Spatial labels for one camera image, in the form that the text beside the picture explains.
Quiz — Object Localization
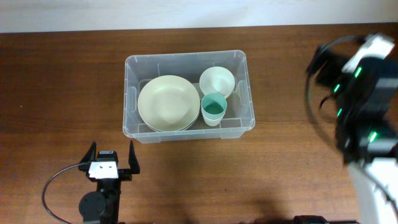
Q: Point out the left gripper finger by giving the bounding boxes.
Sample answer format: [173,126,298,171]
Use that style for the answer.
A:
[80,141,96,164]
[128,140,140,174]

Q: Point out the cream plate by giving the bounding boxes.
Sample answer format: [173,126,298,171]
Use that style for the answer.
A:
[146,111,200,132]
[137,75,200,132]

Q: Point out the mint green cup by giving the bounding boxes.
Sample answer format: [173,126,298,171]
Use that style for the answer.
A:
[201,93,228,119]

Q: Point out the white small bowl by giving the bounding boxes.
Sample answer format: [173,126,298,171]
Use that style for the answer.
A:
[199,67,235,98]

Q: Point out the cream white cup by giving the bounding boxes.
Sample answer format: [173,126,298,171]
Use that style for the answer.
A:
[205,119,221,126]

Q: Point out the grey translucent cup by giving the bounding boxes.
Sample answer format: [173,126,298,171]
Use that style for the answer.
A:
[202,112,224,121]

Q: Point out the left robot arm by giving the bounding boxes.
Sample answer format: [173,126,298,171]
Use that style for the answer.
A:
[78,142,141,224]

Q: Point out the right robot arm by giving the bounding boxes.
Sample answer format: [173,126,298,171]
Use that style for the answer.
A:
[305,44,397,223]

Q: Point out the clear plastic storage container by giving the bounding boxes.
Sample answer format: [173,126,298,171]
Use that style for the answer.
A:
[123,50,255,144]

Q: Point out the right black cable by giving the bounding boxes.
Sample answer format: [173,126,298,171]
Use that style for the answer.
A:
[303,34,398,212]

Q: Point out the black cable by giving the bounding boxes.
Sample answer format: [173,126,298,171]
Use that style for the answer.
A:
[42,162,85,224]
[303,34,398,212]

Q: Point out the left black cable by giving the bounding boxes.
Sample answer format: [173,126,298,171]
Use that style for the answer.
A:
[42,162,85,224]

